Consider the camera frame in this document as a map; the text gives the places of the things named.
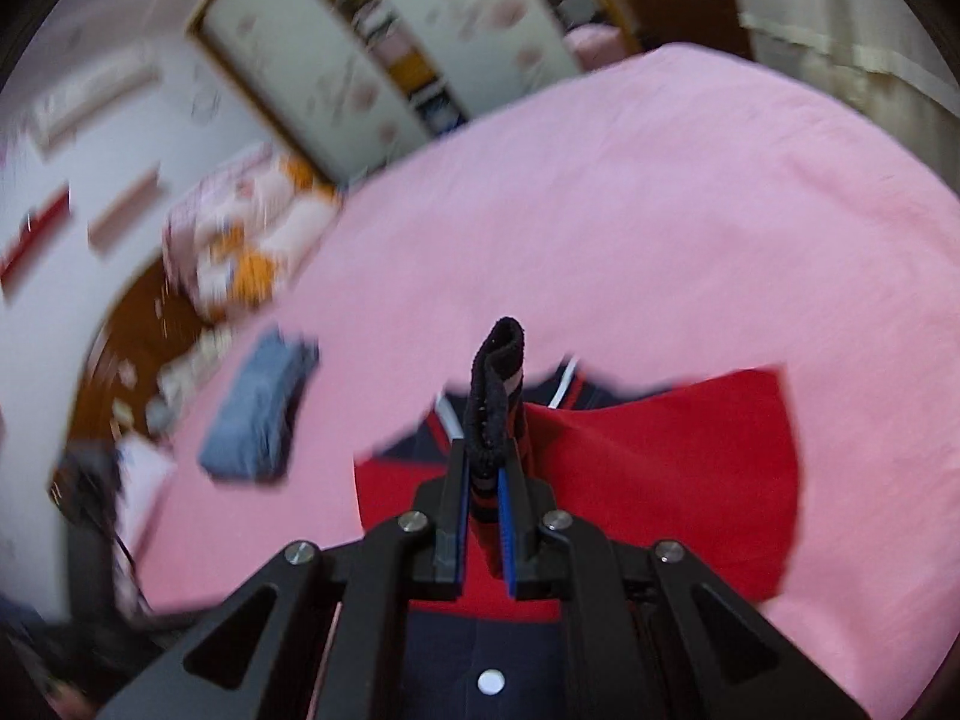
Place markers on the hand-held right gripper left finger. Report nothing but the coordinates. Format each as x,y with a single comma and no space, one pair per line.
450,540

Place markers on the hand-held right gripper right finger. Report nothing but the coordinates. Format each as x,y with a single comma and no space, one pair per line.
510,540

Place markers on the red and navy jacket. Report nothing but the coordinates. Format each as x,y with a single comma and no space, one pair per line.
675,465

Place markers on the pile of light clothes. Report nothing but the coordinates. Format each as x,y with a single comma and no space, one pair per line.
187,382

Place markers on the white pillow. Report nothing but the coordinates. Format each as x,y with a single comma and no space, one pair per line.
142,480

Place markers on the brown wooden headboard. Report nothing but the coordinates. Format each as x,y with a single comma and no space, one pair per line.
142,315

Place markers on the folded blue jeans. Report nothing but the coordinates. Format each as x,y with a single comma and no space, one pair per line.
251,412

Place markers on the floral folded quilt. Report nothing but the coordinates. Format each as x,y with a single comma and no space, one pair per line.
247,240

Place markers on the pink bed sheet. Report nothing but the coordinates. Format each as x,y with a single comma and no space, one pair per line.
637,240

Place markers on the white air conditioner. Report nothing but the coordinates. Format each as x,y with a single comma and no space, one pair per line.
90,101

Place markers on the white floral wardrobe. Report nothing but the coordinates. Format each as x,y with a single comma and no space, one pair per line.
315,67

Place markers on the pink stool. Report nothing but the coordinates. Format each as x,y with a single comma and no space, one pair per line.
592,45

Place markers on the white curtain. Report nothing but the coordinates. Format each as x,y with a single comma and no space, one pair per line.
847,30

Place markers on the red wall frame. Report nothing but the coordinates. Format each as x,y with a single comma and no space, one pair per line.
34,244

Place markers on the pink wall frame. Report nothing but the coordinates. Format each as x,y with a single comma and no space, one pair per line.
124,210

